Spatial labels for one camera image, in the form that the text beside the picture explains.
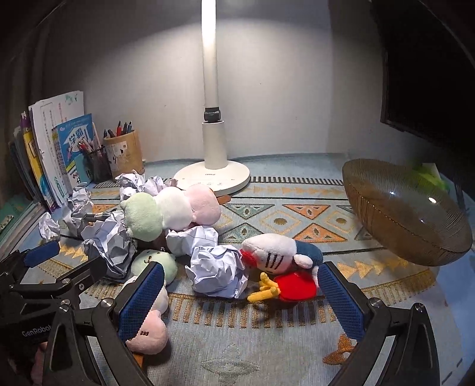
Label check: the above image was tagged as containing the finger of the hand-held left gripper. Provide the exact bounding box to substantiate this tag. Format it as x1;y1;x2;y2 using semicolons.
9;255;109;311
0;241;61;286

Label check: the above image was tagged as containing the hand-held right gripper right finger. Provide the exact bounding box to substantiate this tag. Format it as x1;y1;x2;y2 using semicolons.
317;261;441;386

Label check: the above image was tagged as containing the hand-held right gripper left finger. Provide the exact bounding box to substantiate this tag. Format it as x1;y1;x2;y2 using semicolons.
42;261;166;386

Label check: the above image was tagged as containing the white paper ball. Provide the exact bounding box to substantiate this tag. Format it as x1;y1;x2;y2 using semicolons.
81;211;140;281
39;212;61;240
143;175;166;195
61;186;94;238
186;245;248;299
116;170;146;201

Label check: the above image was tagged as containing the small three-ball dango plush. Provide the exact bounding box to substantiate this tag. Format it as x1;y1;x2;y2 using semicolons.
121;249;178;366

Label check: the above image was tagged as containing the lined paper ball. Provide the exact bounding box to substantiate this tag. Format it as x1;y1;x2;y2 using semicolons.
165;226;219;257

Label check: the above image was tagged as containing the white blue red plush toy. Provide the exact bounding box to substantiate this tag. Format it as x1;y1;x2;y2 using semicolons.
240;234;324;303

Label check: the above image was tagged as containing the large three-ball dango plush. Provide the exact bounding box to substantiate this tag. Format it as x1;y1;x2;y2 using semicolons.
119;178;231;242

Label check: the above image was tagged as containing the amber ribbed glass bowl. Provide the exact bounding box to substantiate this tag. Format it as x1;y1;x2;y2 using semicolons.
341;159;473;267

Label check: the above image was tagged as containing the person's left hand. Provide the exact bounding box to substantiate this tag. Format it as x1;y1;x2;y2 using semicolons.
31;341;48;385

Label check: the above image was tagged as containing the green flat book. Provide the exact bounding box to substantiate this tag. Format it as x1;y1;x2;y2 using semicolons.
0;193;38;238

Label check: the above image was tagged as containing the patterned woven table mat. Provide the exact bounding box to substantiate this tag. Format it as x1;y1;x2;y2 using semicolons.
0;154;468;386

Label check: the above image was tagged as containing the grey book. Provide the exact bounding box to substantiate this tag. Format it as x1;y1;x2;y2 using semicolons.
7;126;36;203

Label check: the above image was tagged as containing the yellow book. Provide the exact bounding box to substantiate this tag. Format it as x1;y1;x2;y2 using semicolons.
21;124;53;210

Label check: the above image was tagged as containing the small light blue booklet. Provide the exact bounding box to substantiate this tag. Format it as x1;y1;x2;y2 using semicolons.
73;154;93;185

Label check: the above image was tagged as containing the black mesh pen holder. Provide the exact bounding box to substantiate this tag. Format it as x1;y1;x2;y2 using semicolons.
82;146;112;182

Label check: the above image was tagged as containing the bunch of red pencils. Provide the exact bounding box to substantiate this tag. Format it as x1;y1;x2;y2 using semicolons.
77;138;102;153

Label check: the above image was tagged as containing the blue workbook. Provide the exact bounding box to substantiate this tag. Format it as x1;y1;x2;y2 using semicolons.
52;113;93;195

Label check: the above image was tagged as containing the bamboo pen holder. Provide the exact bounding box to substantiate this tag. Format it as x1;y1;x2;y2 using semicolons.
104;130;145;178

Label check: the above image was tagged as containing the stack of books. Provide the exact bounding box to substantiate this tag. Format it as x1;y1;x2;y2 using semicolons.
29;90;85;197

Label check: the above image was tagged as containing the bunch of pens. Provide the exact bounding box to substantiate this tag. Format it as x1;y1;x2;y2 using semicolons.
104;120;134;139

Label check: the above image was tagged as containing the light green plastic item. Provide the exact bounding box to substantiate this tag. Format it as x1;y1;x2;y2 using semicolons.
412;161;451;190

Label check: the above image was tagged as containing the white desk lamp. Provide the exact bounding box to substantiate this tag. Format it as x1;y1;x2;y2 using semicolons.
172;0;251;194

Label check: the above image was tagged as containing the dark monitor screen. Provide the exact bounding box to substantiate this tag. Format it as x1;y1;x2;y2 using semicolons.
371;0;475;149

